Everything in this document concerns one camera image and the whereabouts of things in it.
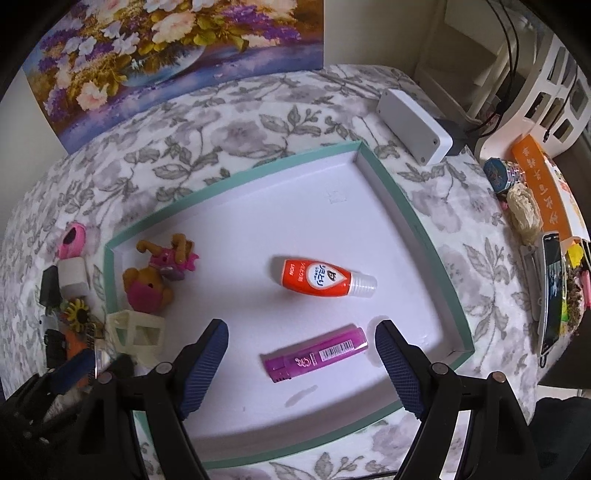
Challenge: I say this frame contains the floral painting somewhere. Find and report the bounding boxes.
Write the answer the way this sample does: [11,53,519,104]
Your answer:
[23,0,326,155]

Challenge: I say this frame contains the purple lighter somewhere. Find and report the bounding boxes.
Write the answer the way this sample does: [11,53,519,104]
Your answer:
[262,324,369,384]

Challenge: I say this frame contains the white rectangular device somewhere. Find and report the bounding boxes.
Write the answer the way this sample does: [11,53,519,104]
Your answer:
[375,89,453,166]

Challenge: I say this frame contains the cream lantern toy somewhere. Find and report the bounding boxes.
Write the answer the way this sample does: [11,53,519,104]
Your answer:
[105,310,167,367]

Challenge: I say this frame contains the blue patterned tape roll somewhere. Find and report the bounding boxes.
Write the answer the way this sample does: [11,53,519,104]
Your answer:
[483,157,525,195]

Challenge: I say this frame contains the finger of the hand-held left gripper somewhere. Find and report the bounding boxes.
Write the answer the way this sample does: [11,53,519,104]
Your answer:
[44,348,99,395]
[108,352,137,378]

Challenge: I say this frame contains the orange carrot-shaped case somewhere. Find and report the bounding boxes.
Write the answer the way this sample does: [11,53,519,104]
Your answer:
[65,329,88,365]

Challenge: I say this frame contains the orange book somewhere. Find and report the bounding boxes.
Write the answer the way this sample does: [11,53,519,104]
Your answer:
[510,135,591,241]

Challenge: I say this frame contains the cream shelf unit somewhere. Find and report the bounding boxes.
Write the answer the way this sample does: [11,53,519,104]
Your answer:
[413,0,515,127]

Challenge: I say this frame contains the smartphone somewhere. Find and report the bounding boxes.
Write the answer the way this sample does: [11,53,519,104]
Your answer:
[538,232,570,356]

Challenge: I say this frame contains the teal shallow cardboard box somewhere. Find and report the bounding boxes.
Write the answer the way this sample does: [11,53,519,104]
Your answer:
[104,141,476,469]

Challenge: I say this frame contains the brown bear toy pink outfit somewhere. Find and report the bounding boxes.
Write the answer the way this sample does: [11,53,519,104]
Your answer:
[122,233,200,317]

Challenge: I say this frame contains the gold patterned lighter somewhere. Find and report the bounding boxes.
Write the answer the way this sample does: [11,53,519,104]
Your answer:
[83,323,104,357]

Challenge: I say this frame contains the black charger plug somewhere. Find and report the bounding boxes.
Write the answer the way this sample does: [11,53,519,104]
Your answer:
[39,267,62,308]

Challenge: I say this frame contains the dark cloth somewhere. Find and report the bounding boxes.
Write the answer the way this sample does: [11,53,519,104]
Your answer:
[531,396,591,480]

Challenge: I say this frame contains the colourful block toy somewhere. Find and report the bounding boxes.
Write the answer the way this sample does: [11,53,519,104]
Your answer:
[62,299,92,334]

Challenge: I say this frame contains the yellow sticky notes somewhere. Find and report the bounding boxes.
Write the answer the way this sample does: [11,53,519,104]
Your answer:
[567,242,589,268]

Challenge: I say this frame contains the pink wrist watch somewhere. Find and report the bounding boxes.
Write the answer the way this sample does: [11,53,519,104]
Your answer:
[56,222,90,260]

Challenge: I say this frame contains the white lattice rack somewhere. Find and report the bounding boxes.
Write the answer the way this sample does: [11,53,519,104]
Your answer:
[473,32,591,160]

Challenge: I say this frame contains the orange bottle white cap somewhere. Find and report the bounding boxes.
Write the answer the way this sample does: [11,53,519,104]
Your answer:
[270,254,378,301]

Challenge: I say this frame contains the white charger plug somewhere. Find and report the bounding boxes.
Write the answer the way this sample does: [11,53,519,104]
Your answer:
[58,257,90,294]

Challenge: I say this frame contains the black hanging cable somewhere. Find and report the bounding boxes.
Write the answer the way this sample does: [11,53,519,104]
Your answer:
[466,0,525,139]

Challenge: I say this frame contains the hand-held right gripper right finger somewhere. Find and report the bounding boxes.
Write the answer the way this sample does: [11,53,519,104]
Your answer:
[374,318,539,480]

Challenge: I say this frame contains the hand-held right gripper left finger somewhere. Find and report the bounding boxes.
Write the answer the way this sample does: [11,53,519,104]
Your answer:
[76,318,230,480]

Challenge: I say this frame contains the black toy car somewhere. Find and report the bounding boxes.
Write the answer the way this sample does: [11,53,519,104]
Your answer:
[44,329,68,367]

